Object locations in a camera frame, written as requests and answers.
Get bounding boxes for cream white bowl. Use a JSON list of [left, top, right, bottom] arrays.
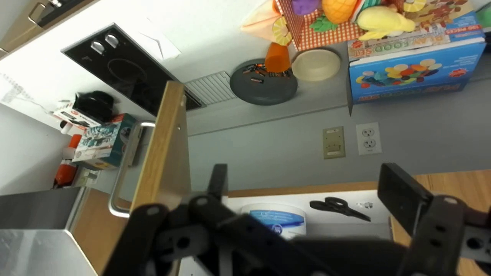
[[290, 45, 343, 82]]

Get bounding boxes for small teal printed box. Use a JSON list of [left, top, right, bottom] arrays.
[[70, 111, 138, 171]]

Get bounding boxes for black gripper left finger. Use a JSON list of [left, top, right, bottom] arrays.
[[101, 162, 242, 276]]

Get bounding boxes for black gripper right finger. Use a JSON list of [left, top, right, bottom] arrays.
[[376, 162, 491, 276]]

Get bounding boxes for large orange toy fruit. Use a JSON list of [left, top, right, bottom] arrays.
[[320, 0, 359, 24]]

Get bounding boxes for black scissors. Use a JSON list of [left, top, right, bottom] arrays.
[[308, 196, 372, 222]]

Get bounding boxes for green toy vegetable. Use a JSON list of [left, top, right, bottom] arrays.
[[310, 13, 339, 33]]

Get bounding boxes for red checkered cardboard basket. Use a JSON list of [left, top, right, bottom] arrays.
[[273, 0, 389, 52]]

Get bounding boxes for black cooktop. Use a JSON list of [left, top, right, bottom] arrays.
[[61, 21, 204, 118]]

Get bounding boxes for yellow toy fruit slice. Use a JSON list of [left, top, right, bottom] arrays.
[[270, 15, 294, 47]]

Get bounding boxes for white tub blue label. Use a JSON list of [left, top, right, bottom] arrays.
[[237, 202, 308, 240]]

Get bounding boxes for black pot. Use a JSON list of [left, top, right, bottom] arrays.
[[72, 90, 116, 124]]

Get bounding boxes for dark grey pan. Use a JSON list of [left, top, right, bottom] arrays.
[[228, 56, 299, 107]]

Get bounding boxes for white red paper packet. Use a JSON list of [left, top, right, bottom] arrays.
[[50, 104, 98, 134]]

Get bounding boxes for white wall outlet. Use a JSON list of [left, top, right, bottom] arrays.
[[354, 121, 383, 156]]

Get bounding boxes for orange cloth napkin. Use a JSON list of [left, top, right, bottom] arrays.
[[239, 0, 282, 39]]

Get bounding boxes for beige switch plate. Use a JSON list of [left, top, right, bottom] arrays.
[[320, 125, 346, 160]]

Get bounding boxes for purple toy grapes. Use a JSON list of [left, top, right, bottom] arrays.
[[290, 0, 322, 16]]

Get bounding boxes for white paper sheet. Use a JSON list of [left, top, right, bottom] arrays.
[[133, 29, 181, 61]]

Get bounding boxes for white ribbed mat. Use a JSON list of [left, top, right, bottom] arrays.
[[182, 70, 237, 107]]

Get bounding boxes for base cabinet with handles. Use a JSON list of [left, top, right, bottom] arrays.
[[0, 0, 96, 52]]

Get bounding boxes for wooden wall cabinet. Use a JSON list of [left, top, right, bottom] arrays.
[[67, 167, 491, 276]]

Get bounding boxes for blue toy food box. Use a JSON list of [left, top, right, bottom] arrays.
[[346, 12, 488, 105]]

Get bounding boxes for wooden cabinet door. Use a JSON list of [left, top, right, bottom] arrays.
[[107, 79, 191, 220]]

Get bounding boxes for stainless range hood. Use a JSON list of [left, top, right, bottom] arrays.
[[0, 185, 98, 276]]

